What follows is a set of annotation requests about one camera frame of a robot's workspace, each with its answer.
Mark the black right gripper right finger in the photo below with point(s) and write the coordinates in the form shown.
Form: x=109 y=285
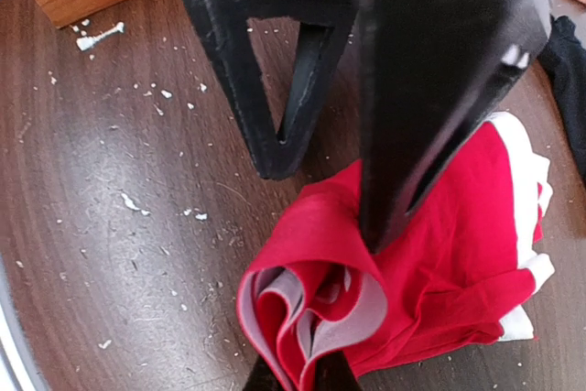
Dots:
x=333 y=373

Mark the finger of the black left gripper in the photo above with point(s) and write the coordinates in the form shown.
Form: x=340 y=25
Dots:
x=431 y=71
x=274 y=60

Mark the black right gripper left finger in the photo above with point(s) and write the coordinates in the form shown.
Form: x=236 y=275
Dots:
x=261 y=378

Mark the red white underwear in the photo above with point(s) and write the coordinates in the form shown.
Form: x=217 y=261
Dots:
x=459 y=274

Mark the black white underwear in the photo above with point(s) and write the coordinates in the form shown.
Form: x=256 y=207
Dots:
x=563 y=60

